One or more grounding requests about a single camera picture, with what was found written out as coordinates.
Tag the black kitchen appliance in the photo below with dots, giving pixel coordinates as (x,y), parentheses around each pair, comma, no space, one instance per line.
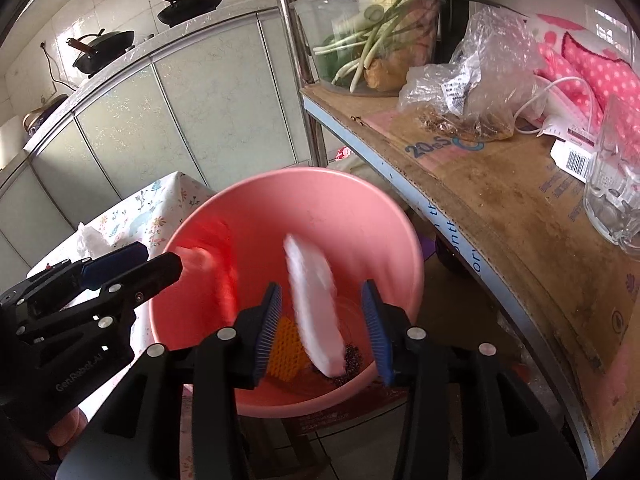
(460,20)

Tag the black frying pan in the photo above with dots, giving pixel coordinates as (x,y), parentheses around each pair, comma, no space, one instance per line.
(192,5)

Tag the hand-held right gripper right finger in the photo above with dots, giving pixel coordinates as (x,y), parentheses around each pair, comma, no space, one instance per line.
(377,330)

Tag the clear plastic vegetable container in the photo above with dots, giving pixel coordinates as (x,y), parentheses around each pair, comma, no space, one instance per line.
(320,20)

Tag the dark steel wool scrubber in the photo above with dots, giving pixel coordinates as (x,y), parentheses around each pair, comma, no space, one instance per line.
(350,357)

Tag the grey kitchen counter cabinet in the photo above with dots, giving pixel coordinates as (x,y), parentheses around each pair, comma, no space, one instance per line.
(200,110)

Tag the floral bear print tablecloth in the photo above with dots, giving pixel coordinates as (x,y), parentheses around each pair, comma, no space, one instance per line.
(150,210)

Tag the red snack packet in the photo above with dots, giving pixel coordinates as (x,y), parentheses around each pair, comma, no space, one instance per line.
(215,260)

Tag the round electric cooker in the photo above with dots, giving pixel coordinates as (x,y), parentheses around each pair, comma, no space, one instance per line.
(45,115)

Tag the metal storage rack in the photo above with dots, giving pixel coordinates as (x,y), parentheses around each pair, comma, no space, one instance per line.
(295,60)

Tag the pink plastic basin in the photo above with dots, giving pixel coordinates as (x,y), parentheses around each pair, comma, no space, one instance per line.
(310,210)

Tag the clear glass mug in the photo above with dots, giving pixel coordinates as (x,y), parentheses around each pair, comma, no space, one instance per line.
(615,185)

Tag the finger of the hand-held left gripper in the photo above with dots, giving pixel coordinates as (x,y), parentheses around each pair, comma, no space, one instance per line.
(150,272)
(115,262)

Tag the person's left hand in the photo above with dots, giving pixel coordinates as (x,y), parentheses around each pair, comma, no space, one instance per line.
(67,430)

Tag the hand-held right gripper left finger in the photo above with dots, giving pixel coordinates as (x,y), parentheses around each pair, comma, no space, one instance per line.
(265,335)

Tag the clear tub with vegetables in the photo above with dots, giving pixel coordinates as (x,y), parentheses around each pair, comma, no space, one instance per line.
(375,42)

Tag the white plastic tube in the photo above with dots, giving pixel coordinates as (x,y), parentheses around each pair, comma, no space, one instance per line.
(315,310)

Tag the yellow foam fruit net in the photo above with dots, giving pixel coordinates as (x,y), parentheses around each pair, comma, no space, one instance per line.
(285,350)

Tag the ginger root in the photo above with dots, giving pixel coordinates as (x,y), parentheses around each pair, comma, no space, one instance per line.
(385,75)

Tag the cardboard shelf liner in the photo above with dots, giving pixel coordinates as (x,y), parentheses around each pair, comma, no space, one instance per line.
(500,200)

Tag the green pepper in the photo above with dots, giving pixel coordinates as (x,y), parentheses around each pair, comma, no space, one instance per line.
(337,60)

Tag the white barcode packet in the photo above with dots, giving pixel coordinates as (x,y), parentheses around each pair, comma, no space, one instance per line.
(575,160)

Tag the pink polka dot cloth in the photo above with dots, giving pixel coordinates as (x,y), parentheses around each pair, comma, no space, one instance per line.
(590,65)

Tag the black wok with lid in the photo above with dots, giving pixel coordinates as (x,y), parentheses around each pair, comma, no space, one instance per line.
(107,52)

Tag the clear plastic bag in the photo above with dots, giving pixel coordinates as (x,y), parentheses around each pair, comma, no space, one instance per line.
(480,60)

